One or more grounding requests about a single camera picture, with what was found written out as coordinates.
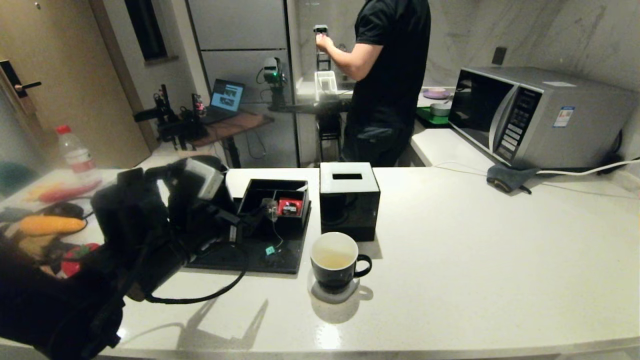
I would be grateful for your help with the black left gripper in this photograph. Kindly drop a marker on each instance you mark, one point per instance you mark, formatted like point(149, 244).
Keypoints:
point(200, 220)

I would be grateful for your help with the black handheld device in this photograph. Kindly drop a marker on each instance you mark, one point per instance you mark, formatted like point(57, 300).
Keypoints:
point(162, 117)

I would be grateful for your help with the grey steel refrigerator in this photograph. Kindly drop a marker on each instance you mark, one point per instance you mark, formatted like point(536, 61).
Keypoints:
point(240, 30)

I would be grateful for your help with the person in black shirt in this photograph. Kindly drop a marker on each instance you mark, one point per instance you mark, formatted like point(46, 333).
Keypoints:
point(390, 75)

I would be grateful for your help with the yellow toy corn cob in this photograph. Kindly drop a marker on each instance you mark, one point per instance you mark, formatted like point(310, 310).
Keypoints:
point(50, 225)

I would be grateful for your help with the grey tea bag teal tag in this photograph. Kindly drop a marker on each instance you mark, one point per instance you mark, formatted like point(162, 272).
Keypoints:
point(270, 209)

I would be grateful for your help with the black teleoperation platform stand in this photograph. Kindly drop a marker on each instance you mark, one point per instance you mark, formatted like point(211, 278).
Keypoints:
point(330, 127)

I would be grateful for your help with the black wall outlet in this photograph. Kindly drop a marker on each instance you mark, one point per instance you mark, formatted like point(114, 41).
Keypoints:
point(498, 55)

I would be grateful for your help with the red toy tomato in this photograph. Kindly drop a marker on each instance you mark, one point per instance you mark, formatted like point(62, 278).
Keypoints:
point(75, 262)

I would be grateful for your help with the black device red light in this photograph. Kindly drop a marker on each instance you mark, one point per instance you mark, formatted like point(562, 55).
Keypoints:
point(198, 107)

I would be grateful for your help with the black mug white inside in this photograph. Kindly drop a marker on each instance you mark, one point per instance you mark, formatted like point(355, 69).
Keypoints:
point(334, 277)

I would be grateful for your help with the grey bowl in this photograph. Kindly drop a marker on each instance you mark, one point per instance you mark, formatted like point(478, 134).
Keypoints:
point(440, 109)

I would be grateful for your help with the white round coaster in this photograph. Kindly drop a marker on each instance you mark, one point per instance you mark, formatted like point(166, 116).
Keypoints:
point(346, 298)

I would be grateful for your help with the open laptop blue screen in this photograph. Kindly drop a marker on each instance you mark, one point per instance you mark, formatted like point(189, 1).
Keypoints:
point(227, 96)

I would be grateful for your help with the white dish rack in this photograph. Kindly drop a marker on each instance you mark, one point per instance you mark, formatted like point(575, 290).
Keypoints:
point(325, 84)

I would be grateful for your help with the red sachet packet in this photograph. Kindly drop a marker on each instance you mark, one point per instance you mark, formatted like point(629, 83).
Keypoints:
point(290, 206)

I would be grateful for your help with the black rectangular serving tray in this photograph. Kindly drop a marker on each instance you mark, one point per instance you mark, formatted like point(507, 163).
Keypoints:
point(260, 261)

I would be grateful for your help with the purple plate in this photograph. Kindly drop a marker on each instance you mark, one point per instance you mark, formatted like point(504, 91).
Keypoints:
point(436, 92)

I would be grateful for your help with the brown wooden stool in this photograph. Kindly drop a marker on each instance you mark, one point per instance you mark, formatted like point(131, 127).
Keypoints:
point(235, 125)

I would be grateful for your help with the tall black metal stand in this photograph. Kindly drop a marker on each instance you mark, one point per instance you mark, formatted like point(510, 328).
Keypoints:
point(324, 62)

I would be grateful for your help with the black compartment organizer box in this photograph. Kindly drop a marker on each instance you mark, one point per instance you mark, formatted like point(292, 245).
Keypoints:
point(280, 192)

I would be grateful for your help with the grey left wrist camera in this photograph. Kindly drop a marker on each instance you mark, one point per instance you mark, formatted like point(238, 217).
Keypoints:
point(202, 177)

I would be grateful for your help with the clear bottle red cap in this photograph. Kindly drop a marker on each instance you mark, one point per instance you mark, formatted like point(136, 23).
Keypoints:
point(77, 155)

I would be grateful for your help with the red toy chili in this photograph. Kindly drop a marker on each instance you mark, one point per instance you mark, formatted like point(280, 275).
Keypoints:
point(65, 192)

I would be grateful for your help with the green tray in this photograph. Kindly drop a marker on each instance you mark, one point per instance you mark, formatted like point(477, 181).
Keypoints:
point(432, 119)

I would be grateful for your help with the black tissue box white lid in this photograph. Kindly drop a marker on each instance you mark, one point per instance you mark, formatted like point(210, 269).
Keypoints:
point(350, 215)

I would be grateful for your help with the dark grey folded cloth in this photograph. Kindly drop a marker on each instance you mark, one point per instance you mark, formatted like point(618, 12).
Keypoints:
point(507, 176)

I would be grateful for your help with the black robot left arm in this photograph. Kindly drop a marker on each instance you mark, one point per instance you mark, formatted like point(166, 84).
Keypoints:
point(60, 290)

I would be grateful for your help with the silver microwave oven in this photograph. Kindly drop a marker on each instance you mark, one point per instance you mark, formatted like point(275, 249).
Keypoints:
point(575, 127)

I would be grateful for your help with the beige wooden door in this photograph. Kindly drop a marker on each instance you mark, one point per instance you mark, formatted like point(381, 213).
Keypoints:
point(65, 75)

